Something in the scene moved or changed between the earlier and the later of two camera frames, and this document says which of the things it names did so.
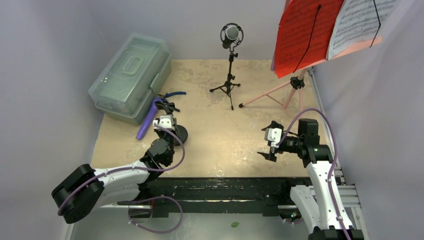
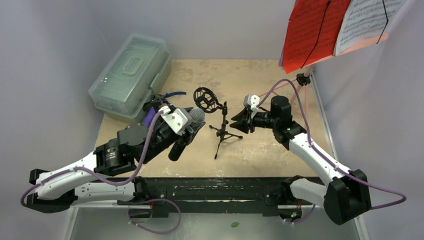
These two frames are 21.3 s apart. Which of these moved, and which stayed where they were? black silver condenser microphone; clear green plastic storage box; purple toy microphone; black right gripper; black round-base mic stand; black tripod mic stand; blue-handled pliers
Moved: black tripod mic stand; black round-base mic stand; black silver condenser microphone; black right gripper
Stayed: clear green plastic storage box; purple toy microphone; blue-handled pliers
